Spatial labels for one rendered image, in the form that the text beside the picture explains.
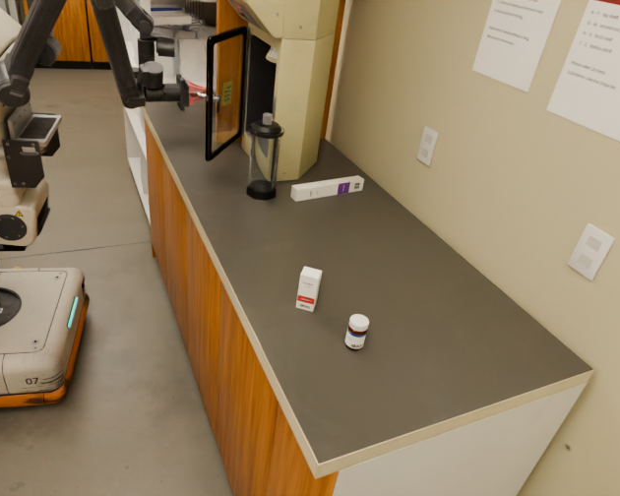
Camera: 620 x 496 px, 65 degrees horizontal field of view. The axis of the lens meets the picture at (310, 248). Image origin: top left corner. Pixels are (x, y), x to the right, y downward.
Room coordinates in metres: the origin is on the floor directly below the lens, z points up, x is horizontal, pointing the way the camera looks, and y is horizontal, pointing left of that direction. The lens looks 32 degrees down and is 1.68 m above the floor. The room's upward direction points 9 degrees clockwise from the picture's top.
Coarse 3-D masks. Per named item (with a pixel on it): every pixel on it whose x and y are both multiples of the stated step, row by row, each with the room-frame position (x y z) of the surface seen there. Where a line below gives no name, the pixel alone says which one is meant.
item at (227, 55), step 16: (208, 48) 1.52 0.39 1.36; (224, 48) 1.64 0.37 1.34; (240, 48) 1.77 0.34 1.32; (208, 64) 1.52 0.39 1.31; (224, 64) 1.64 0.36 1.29; (240, 64) 1.78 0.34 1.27; (208, 80) 1.52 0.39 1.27; (224, 80) 1.64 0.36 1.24; (240, 80) 1.79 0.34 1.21; (208, 96) 1.52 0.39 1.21; (224, 96) 1.65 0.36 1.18; (240, 96) 1.79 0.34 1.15; (224, 112) 1.65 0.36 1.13; (224, 128) 1.66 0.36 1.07
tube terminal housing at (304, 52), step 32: (288, 0) 1.56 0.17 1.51; (320, 0) 1.61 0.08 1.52; (256, 32) 1.75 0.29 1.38; (288, 32) 1.56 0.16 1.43; (320, 32) 1.64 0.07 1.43; (288, 64) 1.57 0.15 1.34; (320, 64) 1.68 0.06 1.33; (288, 96) 1.57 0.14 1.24; (320, 96) 1.73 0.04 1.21; (288, 128) 1.58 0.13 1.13; (320, 128) 1.78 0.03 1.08; (288, 160) 1.59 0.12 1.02
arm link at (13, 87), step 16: (48, 0) 1.25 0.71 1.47; (64, 0) 1.27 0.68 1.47; (32, 16) 1.25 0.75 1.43; (48, 16) 1.26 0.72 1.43; (32, 32) 1.26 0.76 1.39; (48, 32) 1.28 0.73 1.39; (16, 48) 1.26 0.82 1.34; (32, 48) 1.27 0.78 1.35; (0, 64) 1.30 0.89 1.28; (16, 64) 1.26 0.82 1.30; (32, 64) 1.28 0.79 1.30; (0, 80) 1.25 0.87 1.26; (16, 80) 1.25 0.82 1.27; (0, 96) 1.24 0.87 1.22; (16, 96) 1.26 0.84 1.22
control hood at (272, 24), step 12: (240, 0) 1.57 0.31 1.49; (252, 0) 1.51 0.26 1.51; (264, 0) 1.53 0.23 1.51; (276, 0) 1.55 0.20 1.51; (252, 12) 1.54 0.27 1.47; (264, 12) 1.52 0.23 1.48; (276, 12) 1.54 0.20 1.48; (252, 24) 1.71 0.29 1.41; (264, 24) 1.53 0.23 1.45; (276, 24) 1.54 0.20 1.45; (276, 36) 1.54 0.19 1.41
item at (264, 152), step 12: (252, 144) 1.43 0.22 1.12; (264, 144) 1.41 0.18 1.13; (276, 144) 1.43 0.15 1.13; (252, 156) 1.43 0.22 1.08; (264, 156) 1.41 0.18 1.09; (276, 156) 1.43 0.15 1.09; (252, 168) 1.42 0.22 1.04; (264, 168) 1.41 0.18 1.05; (276, 168) 1.44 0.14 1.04; (252, 180) 1.42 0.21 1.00; (264, 180) 1.41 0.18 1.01; (276, 180) 1.45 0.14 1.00
